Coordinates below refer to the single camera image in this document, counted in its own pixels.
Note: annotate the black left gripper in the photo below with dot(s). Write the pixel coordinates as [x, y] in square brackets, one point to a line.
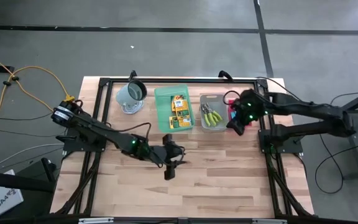
[157, 155]

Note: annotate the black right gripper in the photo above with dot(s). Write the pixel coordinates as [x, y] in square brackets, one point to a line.
[252, 109]

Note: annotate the yellow green Crayola crayon box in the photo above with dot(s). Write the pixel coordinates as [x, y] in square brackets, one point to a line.
[180, 105]
[179, 97]
[182, 122]

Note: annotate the green translucent plastic bin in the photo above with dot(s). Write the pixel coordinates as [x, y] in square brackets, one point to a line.
[163, 109]

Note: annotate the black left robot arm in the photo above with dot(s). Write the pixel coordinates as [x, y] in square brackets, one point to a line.
[104, 133]

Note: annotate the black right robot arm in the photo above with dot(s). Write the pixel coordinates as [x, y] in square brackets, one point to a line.
[306, 109]

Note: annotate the red plastic mesh basket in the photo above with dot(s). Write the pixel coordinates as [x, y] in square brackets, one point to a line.
[230, 108]

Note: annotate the grey plastic bin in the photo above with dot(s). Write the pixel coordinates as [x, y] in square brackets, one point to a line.
[222, 102]

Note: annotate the grey metal mug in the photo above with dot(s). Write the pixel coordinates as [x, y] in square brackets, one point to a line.
[129, 95]

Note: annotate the black floor stand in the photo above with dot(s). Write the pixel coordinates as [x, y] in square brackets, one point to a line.
[11, 182]

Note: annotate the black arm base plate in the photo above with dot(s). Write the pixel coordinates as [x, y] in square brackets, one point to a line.
[73, 146]
[294, 148]

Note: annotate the silver metal bracket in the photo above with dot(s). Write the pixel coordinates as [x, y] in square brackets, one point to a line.
[269, 221]
[96, 221]

